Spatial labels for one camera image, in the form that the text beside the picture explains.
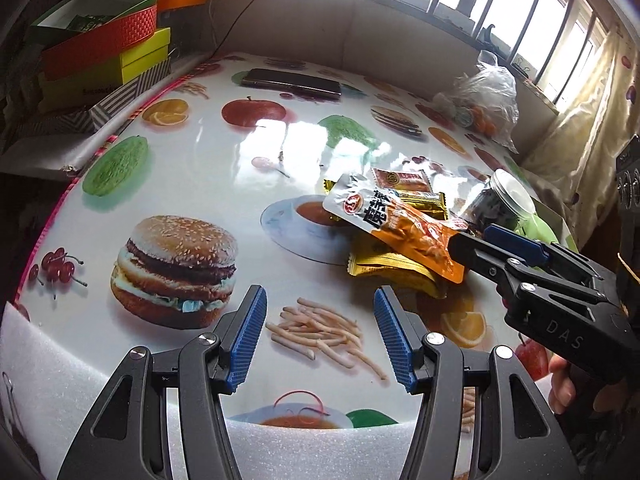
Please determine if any orange silver snack pouch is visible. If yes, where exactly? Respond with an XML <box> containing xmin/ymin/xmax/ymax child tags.
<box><xmin>322</xmin><ymin>174</ymin><xmax>464</xmax><ymax>284</ymax></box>

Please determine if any gold snack bar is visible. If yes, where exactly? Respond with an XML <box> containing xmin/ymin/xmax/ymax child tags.
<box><xmin>321</xmin><ymin>174</ymin><xmax>449</xmax><ymax>220</ymax></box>

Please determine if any clear jar with dark snacks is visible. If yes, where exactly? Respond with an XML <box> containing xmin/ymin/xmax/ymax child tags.
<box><xmin>459</xmin><ymin>169</ymin><xmax>536</xmax><ymax>232</ymax></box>

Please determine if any person right hand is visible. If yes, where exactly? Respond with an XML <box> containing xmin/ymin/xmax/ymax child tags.
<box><xmin>548</xmin><ymin>354</ymin><xmax>576</xmax><ymax>415</ymax></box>

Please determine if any light green plastic jar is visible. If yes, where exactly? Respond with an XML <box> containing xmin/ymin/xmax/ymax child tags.
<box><xmin>514</xmin><ymin>214</ymin><xmax>559</xmax><ymax>244</ymax></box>

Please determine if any green white cardboard tray box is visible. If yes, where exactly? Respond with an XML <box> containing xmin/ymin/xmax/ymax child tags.
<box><xmin>533</xmin><ymin>198</ymin><xmax>579</xmax><ymax>252</ymax></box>

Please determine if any floral beige curtain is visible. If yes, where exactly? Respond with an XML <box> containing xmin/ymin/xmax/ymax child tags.
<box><xmin>521</xmin><ymin>24</ymin><xmax>639</xmax><ymax>248</ymax></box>

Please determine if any yellow peanut candy packet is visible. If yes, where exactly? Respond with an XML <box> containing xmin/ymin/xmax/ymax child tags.
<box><xmin>347</xmin><ymin>232</ymin><xmax>448</xmax><ymax>299</ymax></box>

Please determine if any pink white nougat candy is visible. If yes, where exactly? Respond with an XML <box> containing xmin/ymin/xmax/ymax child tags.
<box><xmin>372</xmin><ymin>168</ymin><xmax>432</xmax><ymax>193</ymax></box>

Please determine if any clear plastic bag of items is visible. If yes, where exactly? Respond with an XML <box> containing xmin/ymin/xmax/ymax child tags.
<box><xmin>432</xmin><ymin>50</ymin><xmax>520</xmax><ymax>154</ymax></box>

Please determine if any fruit print tablecloth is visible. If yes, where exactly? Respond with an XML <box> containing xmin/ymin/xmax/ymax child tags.
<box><xmin>0</xmin><ymin>52</ymin><xmax>576</xmax><ymax>480</ymax></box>

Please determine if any black smartphone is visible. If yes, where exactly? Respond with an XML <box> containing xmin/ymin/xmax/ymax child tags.
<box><xmin>241</xmin><ymin>68</ymin><xmax>342</xmax><ymax>101</ymax></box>

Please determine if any striped black white box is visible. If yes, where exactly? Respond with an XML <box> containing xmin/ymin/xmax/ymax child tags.
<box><xmin>18</xmin><ymin>58</ymin><xmax>171</xmax><ymax>136</ymax></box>

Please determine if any yellow green box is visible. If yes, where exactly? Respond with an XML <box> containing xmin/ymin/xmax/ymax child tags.
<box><xmin>38</xmin><ymin>27</ymin><xmax>171</xmax><ymax>113</ymax></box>

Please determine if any red open gift box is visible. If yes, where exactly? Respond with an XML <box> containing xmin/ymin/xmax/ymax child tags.
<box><xmin>26</xmin><ymin>0</ymin><xmax>157</xmax><ymax>80</ymax></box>

